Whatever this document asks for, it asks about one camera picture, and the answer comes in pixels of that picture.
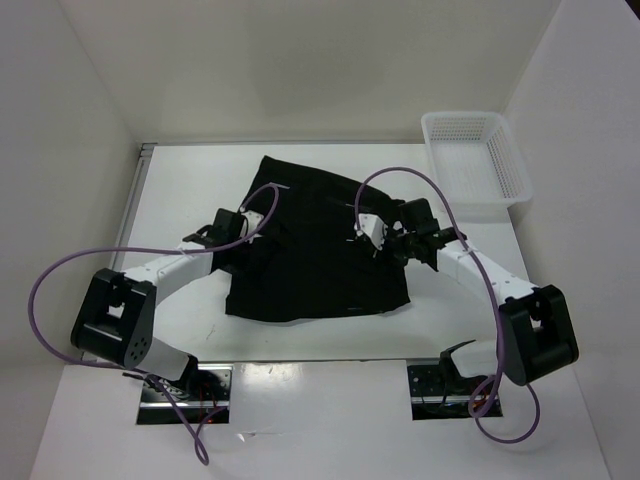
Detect black shorts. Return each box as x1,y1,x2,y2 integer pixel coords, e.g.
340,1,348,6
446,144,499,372
217,156,410,323

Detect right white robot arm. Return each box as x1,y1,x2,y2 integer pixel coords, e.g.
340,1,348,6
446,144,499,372
358,199,579,393

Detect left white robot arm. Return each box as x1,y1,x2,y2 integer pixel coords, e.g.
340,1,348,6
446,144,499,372
70,209,248,400

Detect white plastic basket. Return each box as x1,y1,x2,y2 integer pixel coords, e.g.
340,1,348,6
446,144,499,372
421,111,533,220

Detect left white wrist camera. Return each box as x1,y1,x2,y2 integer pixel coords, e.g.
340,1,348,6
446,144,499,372
239,209,265,243

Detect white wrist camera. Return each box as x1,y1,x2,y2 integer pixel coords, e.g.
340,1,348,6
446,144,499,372
354,213,388,251
239,209,265,243

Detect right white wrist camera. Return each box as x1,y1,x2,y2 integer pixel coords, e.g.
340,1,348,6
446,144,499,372
354,213,388,251

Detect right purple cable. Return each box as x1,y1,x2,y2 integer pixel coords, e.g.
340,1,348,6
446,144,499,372
352,167,542,443

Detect purple cable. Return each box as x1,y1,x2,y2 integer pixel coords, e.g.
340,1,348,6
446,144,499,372
352,167,542,443
28,183,281,466

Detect aluminium table edge rail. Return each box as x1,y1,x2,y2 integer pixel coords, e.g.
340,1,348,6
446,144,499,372
115,143,157,247

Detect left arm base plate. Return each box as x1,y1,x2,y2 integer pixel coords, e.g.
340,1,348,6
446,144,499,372
136,363,234,426

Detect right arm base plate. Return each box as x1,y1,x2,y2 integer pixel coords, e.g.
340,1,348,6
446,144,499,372
407,359,490,421

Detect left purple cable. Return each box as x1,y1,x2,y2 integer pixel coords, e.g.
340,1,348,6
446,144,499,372
28,183,281,466

